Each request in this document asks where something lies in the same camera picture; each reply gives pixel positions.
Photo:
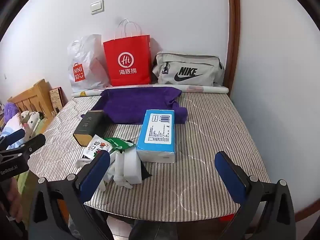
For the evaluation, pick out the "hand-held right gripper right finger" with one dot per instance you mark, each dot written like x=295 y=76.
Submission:
x=230 y=177

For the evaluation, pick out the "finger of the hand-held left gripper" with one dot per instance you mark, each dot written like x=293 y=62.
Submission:
x=33 y=143
x=15 y=136

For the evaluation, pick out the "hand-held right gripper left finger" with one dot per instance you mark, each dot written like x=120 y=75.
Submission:
x=96 y=172

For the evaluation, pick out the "white snack packet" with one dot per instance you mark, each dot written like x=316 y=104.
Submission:
x=96 y=146

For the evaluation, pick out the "green snack packet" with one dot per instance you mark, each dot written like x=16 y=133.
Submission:
x=120 y=143

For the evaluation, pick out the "person's left hand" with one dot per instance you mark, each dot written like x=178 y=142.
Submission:
x=16 y=200

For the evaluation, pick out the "colourful printed bedsheet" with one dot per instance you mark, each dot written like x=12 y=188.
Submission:
x=11 y=127

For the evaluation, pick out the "white spotted plush toy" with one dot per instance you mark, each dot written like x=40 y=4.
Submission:
x=31 y=121

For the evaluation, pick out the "purple plush toy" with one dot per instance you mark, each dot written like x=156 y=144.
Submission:
x=10 y=110

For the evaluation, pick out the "striped quilted mat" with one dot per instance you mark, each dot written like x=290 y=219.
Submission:
x=200 y=155

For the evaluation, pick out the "wooden headboard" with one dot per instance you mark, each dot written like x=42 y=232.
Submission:
x=27 y=97

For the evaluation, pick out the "dark green tea tin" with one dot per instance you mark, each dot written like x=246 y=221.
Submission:
x=87 y=127

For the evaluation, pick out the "patterned hardcover book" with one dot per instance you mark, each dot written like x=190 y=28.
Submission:
x=57 y=98

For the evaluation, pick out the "blue tissue pack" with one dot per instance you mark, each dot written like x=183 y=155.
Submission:
x=156 y=135

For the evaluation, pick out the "purple towel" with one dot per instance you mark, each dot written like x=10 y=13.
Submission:
x=135 y=105

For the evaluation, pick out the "rolled printed paper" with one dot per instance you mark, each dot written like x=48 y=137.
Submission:
x=205 y=89

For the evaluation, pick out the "white plastic shopping bag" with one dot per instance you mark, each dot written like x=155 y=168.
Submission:
x=87 y=62

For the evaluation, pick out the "grey waist bag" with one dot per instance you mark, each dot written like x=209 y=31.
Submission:
x=190 y=70

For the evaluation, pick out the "red paper shopping bag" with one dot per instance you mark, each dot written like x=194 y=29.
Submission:
x=127 y=60

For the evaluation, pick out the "brown wooden door frame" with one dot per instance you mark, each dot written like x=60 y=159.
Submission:
x=232 y=30

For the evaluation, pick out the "white wall light switch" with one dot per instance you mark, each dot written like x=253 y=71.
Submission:
x=97 y=7

